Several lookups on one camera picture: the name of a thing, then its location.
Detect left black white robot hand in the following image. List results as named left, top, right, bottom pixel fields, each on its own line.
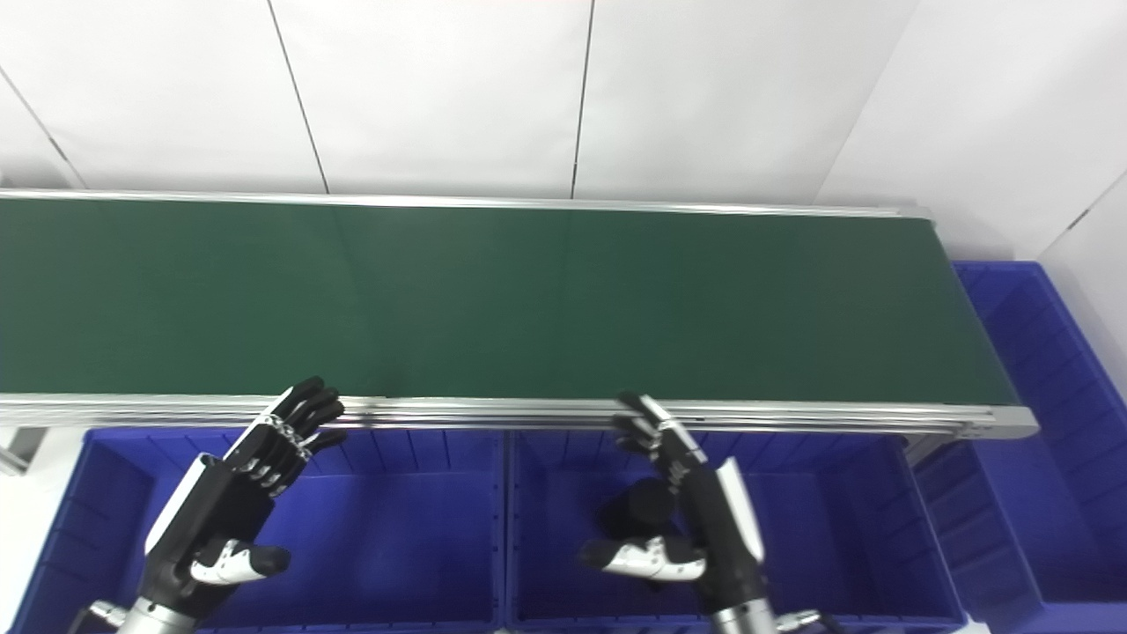
left=139, top=377, right=347, bottom=608

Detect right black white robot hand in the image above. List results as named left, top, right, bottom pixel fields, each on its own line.
left=579, top=392, right=767, bottom=613

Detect black cylinder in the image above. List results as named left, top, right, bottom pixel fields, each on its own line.
left=599, top=478, right=683, bottom=542

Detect blue plastic bin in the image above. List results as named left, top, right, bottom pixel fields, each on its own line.
left=4, top=427, right=512, bottom=634
left=504, top=430, right=965, bottom=634
left=911, top=260, right=1127, bottom=634

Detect aluminium conveyor leg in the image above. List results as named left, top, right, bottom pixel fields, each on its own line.
left=902, top=436, right=952, bottom=468
left=0, top=427, right=49, bottom=476

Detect green conveyor belt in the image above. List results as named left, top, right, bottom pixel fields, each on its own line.
left=0, top=188, right=1040, bottom=441
left=0, top=198, right=1022, bottom=408

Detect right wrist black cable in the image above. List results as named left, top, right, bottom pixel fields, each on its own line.
left=775, top=609, right=846, bottom=634

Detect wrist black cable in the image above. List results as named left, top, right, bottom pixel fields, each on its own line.
left=70, top=601, right=124, bottom=630
left=775, top=609, right=846, bottom=634

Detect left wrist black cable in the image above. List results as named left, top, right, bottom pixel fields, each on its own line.
left=70, top=601, right=124, bottom=630

